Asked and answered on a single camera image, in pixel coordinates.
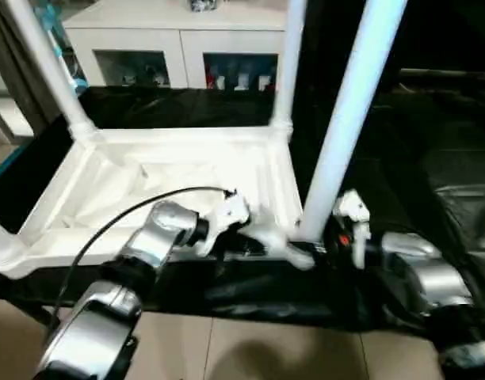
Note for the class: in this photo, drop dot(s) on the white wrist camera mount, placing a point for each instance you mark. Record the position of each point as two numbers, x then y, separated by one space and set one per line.
226 213
355 210

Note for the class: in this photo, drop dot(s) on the grey curtain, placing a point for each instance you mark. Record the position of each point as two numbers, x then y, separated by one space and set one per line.
12 79

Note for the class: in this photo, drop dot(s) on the red object behind glass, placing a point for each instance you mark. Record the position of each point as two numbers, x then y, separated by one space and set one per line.
212 81

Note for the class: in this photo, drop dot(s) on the white cabinet with glass doors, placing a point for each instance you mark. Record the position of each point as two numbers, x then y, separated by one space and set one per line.
147 35

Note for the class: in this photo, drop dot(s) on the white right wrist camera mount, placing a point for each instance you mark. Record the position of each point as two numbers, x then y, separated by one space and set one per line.
355 210

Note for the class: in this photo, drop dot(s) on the white plastic table top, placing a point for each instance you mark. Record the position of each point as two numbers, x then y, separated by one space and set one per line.
167 158

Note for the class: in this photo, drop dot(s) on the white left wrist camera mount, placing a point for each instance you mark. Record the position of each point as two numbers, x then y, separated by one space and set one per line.
226 213

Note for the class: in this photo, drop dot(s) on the black mat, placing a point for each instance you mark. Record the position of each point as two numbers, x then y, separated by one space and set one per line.
425 158

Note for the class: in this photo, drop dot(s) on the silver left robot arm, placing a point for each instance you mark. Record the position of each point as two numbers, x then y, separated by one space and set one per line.
163 233

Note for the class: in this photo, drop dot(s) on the clear glass trinket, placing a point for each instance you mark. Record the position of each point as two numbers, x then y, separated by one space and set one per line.
203 4

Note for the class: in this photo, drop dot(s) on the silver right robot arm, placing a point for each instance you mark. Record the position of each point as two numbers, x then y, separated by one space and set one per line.
432 269

